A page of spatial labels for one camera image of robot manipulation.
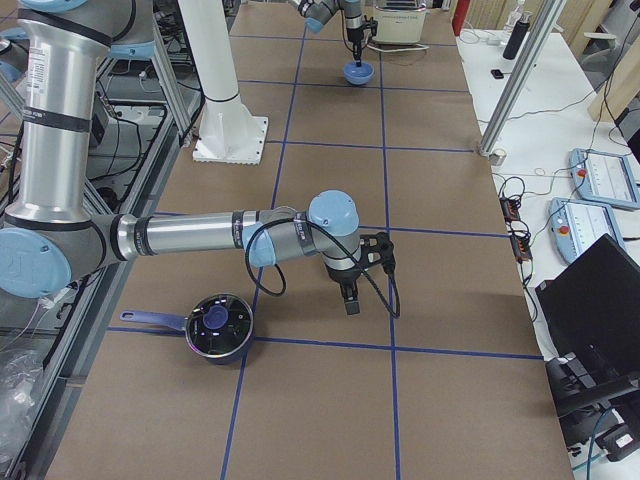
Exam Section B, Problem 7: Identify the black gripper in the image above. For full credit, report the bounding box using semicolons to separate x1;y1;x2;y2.
326;265;362;315
346;26;363;67

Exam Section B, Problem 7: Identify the blue bowl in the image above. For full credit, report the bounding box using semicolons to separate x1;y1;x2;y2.
343;61;375;86

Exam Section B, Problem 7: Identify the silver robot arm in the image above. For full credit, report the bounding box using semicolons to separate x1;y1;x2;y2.
289;0;365;66
1;1;365;314

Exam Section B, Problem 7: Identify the cream toaster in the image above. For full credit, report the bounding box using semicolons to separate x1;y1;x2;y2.
373;0;428;45

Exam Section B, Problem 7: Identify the dark blue saucepan with lid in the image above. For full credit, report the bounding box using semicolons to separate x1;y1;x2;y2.
119;293;254;365

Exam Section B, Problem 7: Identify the black water bottle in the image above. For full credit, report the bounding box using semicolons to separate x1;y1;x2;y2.
503;11;532;60

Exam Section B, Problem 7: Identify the orange black adapter box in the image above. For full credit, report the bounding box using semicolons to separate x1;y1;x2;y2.
499;197;521;223

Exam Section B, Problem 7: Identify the lower blue teach pendant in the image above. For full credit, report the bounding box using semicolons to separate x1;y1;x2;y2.
549;197;625;264

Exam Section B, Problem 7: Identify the blue teach pendant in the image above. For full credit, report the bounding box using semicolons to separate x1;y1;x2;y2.
549;197;625;264
569;148;639;210

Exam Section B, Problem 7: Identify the black laptop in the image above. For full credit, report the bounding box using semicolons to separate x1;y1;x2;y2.
535;234;639;375

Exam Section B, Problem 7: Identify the upper blue teach pendant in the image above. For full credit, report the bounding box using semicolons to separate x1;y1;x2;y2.
569;148;639;210

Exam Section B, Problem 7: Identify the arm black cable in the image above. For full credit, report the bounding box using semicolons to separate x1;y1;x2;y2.
244;217;402;319

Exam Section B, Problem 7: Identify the white pedestal column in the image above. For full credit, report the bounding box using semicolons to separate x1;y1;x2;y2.
179;0;269;165

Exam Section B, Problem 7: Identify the aluminium frame post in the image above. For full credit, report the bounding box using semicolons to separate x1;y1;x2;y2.
478;0;566;166

